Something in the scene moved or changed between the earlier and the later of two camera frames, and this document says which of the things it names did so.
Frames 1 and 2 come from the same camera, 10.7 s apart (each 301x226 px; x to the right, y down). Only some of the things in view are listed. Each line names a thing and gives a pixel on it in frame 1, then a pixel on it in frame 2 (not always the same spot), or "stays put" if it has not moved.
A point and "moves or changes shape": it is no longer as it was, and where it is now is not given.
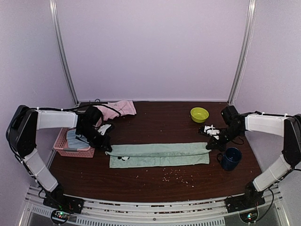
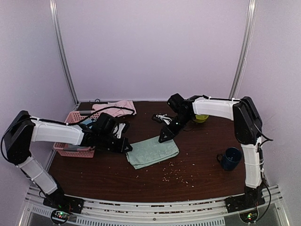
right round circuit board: (249, 217) stays put
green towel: (158, 154) moves or changes shape
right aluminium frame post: (245, 51) stays put
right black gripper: (217, 145) -> (170, 133)
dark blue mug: (230, 158) stays put
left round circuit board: (59, 216) stays put
